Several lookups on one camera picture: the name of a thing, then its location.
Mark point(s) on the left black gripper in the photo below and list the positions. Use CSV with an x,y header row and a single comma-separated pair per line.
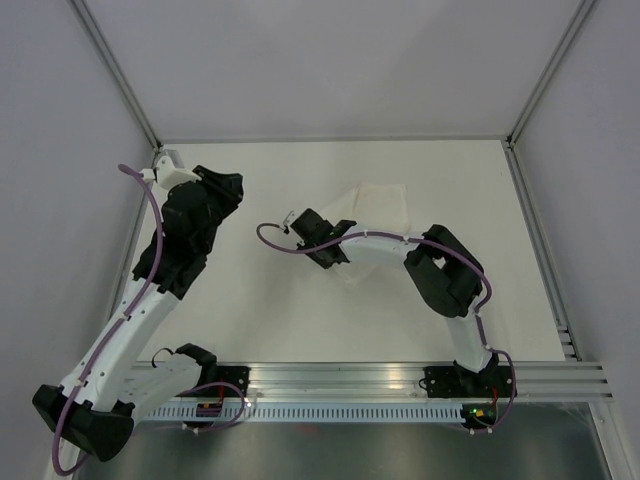
x,y
228,185

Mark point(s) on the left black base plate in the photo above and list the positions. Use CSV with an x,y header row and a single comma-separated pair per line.
x,y
238,375

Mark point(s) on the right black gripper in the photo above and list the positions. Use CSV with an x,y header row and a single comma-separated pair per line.
x,y
321,261

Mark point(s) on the white cloth napkin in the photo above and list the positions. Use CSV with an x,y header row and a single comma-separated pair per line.
x,y
379,207

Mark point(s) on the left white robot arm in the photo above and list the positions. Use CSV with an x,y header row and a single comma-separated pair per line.
x,y
96,407

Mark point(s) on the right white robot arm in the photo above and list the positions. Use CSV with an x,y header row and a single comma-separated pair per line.
x,y
446,275

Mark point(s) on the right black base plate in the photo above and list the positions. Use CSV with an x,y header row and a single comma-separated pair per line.
x,y
454,382

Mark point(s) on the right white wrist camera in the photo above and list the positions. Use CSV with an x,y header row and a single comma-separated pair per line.
x,y
289,219

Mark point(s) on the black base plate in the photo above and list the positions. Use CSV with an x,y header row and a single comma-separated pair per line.
x,y
454,382
238,375

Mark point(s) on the front aluminium rail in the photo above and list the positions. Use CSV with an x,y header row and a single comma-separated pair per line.
x,y
563,381

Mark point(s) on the white slotted cable duct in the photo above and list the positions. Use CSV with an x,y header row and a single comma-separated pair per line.
x,y
305,412

